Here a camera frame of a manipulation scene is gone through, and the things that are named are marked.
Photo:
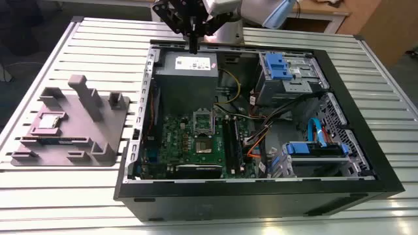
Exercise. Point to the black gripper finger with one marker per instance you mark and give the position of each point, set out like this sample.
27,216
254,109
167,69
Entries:
170,14
215,23

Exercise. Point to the silver CPU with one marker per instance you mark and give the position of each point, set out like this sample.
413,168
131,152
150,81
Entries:
48,121

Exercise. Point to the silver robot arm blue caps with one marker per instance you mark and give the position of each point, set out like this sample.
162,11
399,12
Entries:
229,31

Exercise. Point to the CPU socket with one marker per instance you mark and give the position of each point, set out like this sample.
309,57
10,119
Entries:
203,145

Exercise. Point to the black table corner cap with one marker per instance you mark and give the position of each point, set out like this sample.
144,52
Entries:
78,19
358,37

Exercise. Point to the grey power supply unit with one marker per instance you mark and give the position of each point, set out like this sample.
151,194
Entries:
183,90

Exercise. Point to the metal drive cage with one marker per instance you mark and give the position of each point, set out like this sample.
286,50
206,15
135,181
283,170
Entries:
294,90
319,159

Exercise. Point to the green motherboard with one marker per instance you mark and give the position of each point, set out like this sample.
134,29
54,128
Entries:
176,137

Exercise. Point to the RAM slot white clips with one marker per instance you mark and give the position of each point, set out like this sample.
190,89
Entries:
230,147

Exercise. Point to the wooden cabinet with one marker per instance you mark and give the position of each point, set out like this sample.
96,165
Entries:
391,24

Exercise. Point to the hard disk in blue carrier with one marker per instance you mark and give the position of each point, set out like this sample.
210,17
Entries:
298,148

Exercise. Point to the grey parts rack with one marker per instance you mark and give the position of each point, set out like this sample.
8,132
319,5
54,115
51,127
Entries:
78,137

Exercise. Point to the black graphics card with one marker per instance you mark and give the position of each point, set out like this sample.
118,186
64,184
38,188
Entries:
195,171

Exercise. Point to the RAM stick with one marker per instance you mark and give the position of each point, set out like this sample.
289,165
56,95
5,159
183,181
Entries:
54,141

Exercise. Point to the black PC case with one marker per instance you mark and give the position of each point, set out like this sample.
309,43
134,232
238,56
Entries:
261,200

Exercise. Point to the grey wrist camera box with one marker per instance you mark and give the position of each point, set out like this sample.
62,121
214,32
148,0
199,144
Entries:
222,7

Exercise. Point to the blue plastic drive bracket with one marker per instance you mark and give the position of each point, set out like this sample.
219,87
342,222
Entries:
277,61

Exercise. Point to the wooden desk white frame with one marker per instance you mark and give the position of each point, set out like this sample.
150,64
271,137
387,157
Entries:
326,9

